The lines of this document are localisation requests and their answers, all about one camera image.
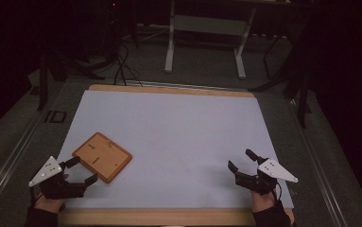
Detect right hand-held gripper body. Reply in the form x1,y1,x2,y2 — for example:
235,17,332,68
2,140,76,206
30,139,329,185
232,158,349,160
235,157,299,195

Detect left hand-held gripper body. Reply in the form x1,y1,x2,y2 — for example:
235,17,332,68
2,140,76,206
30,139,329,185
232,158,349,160
27,155,87,201

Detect wooden photo frame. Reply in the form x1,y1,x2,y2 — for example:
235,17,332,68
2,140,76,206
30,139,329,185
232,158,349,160
72,131,133,184

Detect person's right hand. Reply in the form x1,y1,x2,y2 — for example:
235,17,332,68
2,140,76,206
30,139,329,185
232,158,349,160
251,190,279,214

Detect person's left hand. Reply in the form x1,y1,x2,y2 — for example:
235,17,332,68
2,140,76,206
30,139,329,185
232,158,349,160
35,193,66,215

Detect black floor plate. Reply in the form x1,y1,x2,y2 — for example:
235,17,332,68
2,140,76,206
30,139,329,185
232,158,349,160
44,110,67,124

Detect white table mat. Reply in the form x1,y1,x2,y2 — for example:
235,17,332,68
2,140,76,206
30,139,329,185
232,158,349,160
57,89,295,210

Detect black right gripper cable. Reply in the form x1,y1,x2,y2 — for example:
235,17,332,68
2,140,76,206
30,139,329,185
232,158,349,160
274,181,284,203

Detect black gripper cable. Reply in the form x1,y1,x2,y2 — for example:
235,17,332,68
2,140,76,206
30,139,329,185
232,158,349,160
30,185,43,207
274,181,284,203

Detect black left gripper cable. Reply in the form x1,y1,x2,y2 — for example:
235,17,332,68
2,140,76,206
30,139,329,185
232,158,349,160
30,185,43,207

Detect black floor cables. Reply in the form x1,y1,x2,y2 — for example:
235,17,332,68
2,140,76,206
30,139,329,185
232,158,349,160
113,41,144,88

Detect white metal desk frame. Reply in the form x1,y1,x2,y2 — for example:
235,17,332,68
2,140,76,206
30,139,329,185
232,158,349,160
164,0,257,79

